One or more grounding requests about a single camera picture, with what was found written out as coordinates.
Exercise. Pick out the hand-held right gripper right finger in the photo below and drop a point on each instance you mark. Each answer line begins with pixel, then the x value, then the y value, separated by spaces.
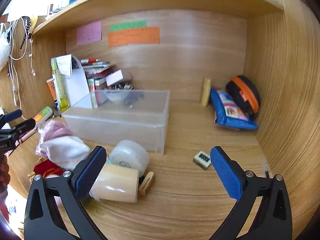
pixel 226 172

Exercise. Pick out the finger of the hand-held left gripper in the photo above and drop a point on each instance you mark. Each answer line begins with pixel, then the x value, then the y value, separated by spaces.
pixel 13 115
pixel 25 127

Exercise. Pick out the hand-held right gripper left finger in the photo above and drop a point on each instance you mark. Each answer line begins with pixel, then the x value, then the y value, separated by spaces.
pixel 88 172

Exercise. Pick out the roll of tape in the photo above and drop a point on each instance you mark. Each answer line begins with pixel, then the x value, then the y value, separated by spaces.
pixel 117 182

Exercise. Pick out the white cloth pouch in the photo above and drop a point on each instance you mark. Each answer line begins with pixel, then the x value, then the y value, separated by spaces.
pixel 65 151

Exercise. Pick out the red pouch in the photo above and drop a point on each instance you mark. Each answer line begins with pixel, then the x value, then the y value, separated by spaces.
pixel 47 168

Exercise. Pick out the white tape roll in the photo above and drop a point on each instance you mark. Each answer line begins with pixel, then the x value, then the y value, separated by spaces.
pixel 130 155

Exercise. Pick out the clear plastic storage box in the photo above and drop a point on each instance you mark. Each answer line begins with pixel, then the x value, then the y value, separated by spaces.
pixel 140 127

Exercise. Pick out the wooden desktop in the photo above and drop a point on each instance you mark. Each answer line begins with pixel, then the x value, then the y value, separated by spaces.
pixel 185 200

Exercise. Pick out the person's left hand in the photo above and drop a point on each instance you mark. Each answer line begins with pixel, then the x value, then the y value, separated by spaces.
pixel 3 171

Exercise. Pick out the pink white pen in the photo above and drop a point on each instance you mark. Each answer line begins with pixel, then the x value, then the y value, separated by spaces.
pixel 27 136

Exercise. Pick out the white green lotion tube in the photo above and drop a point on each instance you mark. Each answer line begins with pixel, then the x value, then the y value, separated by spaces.
pixel 42 116

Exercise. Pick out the metal keys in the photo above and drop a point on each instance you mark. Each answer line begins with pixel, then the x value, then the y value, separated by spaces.
pixel 57 110

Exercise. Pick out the orange box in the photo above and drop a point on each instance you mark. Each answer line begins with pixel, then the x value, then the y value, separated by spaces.
pixel 52 88

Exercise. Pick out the yellow-green spray bottle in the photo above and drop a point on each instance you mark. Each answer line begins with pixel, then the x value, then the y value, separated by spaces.
pixel 60 90

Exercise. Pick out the blue pencil case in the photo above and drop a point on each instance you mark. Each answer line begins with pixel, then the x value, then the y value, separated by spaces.
pixel 225 115

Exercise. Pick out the small wooden clip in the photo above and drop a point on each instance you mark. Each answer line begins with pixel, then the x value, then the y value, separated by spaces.
pixel 146 183

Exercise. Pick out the white fluffy item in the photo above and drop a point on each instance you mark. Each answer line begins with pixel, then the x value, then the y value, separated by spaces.
pixel 3 52

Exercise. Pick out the white paper folder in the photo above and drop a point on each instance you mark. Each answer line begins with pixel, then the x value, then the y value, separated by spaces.
pixel 77 87

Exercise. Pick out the white printed receipt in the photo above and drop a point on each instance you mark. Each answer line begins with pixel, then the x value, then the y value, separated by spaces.
pixel 64 65

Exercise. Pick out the fruit print box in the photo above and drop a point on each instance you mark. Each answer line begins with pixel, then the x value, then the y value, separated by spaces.
pixel 92 92

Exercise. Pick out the small clear bowl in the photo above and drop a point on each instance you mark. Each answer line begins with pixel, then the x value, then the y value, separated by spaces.
pixel 116 97

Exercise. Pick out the black orange zip case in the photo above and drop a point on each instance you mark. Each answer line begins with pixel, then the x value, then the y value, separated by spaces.
pixel 246 95

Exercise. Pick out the cream sunscreen bottle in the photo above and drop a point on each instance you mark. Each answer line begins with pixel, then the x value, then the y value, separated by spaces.
pixel 205 92

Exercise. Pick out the pile of small trinkets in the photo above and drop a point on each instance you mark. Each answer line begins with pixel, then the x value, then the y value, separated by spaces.
pixel 122 86

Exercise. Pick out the stack of small packets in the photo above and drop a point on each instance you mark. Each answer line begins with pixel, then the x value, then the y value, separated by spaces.
pixel 100 71

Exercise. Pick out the small white box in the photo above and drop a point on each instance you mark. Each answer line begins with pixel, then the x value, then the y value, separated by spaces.
pixel 114 78

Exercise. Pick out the pink sticky note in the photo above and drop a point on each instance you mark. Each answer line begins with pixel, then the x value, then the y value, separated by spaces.
pixel 88 33

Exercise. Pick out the orange sticky note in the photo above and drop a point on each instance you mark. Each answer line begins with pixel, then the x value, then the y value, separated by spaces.
pixel 133 37

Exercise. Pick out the green sticky note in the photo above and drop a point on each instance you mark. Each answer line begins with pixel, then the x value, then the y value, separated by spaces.
pixel 127 25

